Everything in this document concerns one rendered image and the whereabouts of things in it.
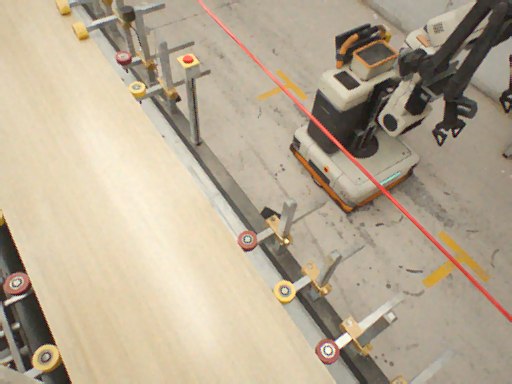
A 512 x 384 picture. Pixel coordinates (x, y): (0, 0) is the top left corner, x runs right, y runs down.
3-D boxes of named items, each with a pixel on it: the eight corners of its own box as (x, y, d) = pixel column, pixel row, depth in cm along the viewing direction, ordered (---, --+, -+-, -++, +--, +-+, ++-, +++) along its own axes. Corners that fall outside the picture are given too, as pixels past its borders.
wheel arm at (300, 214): (320, 200, 182) (322, 195, 178) (325, 206, 181) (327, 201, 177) (240, 247, 167) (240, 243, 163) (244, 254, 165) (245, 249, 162)
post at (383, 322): (351, 344, 164) (391, 307, 123) (357, 351, 162) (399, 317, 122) (344, 349, 162) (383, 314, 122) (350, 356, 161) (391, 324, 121)
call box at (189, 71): (192, 67, 177) (191, 52, 171) (200, 76, 174) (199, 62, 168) (178, 72, 175) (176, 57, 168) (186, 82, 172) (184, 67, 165)
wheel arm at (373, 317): (397, 294, 164) (400, 290, 160) (403, 301, 163) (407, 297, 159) (314, 356, 149) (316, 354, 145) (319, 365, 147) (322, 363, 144)
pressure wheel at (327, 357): (326, 373, 144) (333, 367, 135) (307, 359, 147) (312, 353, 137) (336, 354, 148) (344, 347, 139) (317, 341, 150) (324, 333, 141)
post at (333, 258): (311, 294, 176) (336, 247, 136) (316, 301, 174) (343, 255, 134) (305, 299, 175) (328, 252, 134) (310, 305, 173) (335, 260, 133)
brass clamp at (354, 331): (349, 318, 157) (352, 315, 153) (372, 349, 152) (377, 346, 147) (337, 327, 155) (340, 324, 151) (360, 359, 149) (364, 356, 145)
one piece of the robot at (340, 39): (330, 77, 240) (327, 38, 227) (373, 58, 252) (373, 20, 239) (343, 81, 232) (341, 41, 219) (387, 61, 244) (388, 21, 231)
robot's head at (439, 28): (422, 22, 181) (451, 11, 167) (453, 9, 188) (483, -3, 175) (430, 54, 184) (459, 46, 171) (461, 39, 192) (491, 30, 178)
